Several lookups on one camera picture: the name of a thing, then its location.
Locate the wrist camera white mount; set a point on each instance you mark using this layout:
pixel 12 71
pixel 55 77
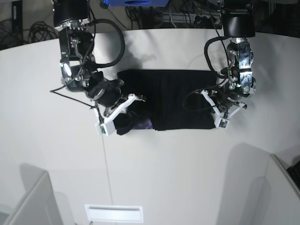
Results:
pixel 105 125
pixel 221 113

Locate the white power strip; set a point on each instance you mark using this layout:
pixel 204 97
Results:
pixel 193 20

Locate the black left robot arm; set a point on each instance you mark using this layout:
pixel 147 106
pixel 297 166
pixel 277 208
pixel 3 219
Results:
pixel 238 26

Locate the white partition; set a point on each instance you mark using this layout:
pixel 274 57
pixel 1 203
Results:
pixel 37 206
pixel 274 198

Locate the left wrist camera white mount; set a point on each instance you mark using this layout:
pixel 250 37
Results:
pixel 221 113

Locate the white partition left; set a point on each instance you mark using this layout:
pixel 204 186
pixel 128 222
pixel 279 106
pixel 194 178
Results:
pixel 37 206

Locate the black keyboard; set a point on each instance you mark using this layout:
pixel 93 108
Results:
pixel 294 172

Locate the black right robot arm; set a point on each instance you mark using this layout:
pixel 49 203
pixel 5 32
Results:
pixel 80 72

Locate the black T-shirt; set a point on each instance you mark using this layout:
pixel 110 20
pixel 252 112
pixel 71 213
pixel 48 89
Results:
pixel 170 100

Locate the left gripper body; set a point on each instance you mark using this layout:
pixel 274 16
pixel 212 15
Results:
pixel 224 98

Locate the white partition right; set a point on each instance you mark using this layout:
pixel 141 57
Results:
pixel 274 198

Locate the blue box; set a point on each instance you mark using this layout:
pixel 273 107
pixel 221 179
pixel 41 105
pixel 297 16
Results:
pixel 143 3

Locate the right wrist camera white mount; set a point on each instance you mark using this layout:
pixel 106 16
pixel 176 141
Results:
pixel 105 125

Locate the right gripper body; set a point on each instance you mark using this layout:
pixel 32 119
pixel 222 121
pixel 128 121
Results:
pixel 97 88

